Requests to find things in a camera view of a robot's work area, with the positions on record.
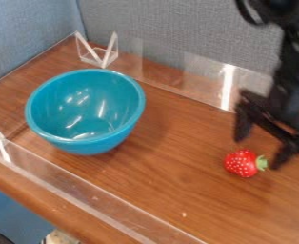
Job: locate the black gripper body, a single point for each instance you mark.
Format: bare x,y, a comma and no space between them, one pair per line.
280,125

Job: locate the clear acrylic back barrier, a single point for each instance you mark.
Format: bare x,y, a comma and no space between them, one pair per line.
184,73

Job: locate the blue bowl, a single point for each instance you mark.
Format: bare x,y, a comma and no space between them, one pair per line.
84,110

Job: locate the clear acrylic barrier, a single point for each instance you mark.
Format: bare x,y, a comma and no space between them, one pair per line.
32,173
184,73

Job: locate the red toy strawberry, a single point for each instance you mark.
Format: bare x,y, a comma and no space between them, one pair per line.
244,163

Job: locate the clear acrylic front barrier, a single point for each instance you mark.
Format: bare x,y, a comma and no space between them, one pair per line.
32,173

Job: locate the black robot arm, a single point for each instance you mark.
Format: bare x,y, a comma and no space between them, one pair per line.
280,13

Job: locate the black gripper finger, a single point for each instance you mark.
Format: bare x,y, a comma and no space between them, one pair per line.
287,151
243,125

